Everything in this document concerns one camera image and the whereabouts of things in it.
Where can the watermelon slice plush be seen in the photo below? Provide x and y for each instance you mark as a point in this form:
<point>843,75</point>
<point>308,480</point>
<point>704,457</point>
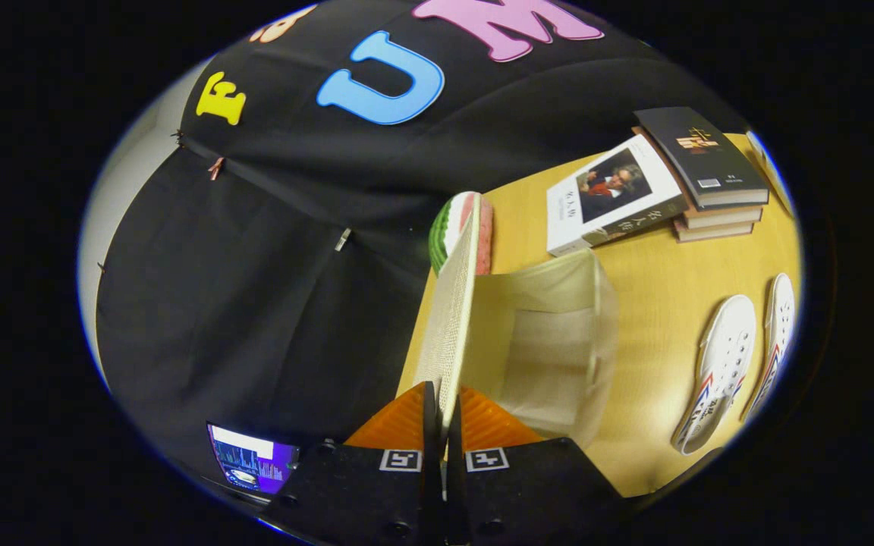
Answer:
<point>448,220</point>

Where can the black cover book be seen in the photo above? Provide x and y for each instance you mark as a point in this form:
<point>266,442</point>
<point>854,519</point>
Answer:
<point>699,155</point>

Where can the brown cover book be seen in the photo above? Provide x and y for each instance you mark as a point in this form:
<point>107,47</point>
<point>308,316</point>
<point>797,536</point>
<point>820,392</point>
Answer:
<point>718,216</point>
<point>714,231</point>

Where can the beige fabric storage box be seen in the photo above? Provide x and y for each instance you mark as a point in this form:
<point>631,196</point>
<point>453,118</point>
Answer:
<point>551,349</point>

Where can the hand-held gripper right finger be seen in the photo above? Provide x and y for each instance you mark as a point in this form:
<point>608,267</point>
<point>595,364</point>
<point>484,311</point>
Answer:
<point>454,493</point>

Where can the silver clip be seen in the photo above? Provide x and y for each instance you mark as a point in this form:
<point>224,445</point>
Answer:
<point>342,239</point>

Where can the white canvas shoe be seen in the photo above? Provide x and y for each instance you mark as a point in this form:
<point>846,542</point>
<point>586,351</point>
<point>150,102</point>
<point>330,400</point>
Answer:
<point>774,341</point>
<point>721,364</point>

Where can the copper clip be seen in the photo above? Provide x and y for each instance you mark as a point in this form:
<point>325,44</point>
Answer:
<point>215,168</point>

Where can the black backdrop cloth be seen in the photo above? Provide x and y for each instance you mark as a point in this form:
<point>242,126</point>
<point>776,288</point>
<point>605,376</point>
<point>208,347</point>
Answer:
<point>255,288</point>

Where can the white portrait cover book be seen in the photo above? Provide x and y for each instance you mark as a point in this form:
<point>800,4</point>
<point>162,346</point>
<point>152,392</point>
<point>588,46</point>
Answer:
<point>611,193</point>

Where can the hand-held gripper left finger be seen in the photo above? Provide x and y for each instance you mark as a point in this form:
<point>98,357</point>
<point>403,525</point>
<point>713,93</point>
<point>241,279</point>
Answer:
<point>431,485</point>

